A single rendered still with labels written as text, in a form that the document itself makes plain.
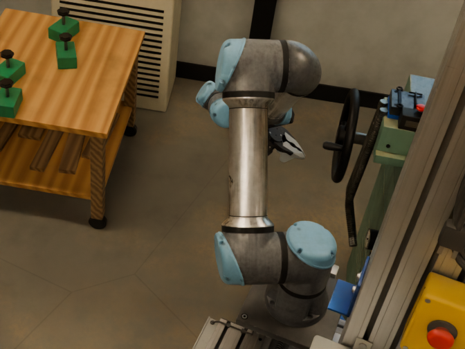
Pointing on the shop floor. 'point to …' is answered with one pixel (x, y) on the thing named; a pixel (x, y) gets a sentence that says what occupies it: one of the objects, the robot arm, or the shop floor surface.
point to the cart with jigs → (65, 103)
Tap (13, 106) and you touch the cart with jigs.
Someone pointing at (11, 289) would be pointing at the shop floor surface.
